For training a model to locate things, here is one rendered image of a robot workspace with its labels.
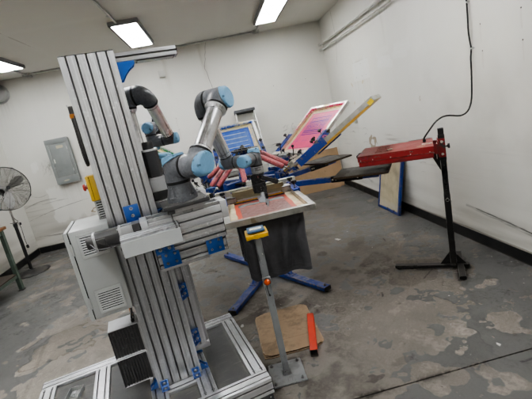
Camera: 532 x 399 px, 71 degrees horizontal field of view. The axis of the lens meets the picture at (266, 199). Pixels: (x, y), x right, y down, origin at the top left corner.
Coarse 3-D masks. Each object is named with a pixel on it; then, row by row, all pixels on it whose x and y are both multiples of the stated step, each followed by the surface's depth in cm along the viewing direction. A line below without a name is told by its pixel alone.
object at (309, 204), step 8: (296, 192) 275; (304, 200) 249; (288, 208) 236; (296, 208) 234; (304, 208) 235; (312, 208) 236; (256, 216) 233; (264, 216) 233; (272, 216) 233; (280, 216) 234; (232, 224) 231; (240, 224) 231; (248, 224) 232
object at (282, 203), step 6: (270, 198) 292; (288, 198) 279; (264, 204) 275; (270, 204) 271; (276, 204) 267; (282, 204) 264; (288, 204) 260; (294, 204) 256; (270, 210) 255; (276, 210) 252
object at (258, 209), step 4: (256, 200) 293; (240, 204) 292; (256, 204) 280; (260, 204) 277; (236, 208) 281; (240, 208) 278; (244, 208) 276; (248, 208) 273; (252, 208) 271; (256, 208) 268; (260, 208) 265; (264, 208) 263; (236, 212) 269; (240, 212) 266; (244, 212) 264; (248, 212) 262; (252, 212) 259; (256, 212) 257; (260, 212) 254; (264, 212) 252; (240, 216) 255; (244, 216) 253; (248, 216) 251
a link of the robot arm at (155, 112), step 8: (136, 88) 218; (144, 88) 220; (136, 96) 217; (144, 96) 219; (152, 96) 223; (144, 104) 223; (152, 104) 224; (152, 112) 230; (160, 112) 233; (160, 120) 236; (160, 128) 241; (168, 128) 244; (168, 136) 248; (176, 136) 250; (168, 144) 254
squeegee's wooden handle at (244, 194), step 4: (268, 184) 291; (272, 184) 290; (276, 184) 291; (280, 184) 291; (252, 188) 289; (268, 188) 291; (272, 188) 291; (276, 188) 291; (280, 188) 292; (232, 192) 289; (236, 192) 288; (240, 192) 288; (244, 192) 289; (248, 192) 289; (252, 192) 290; (268, 192) 291; (232, 196) 288; (236, 196) 289; (240, 196) 289; (244, 196) 289; (248, 196) 290; (252, 196) 290; (236, 200) 289
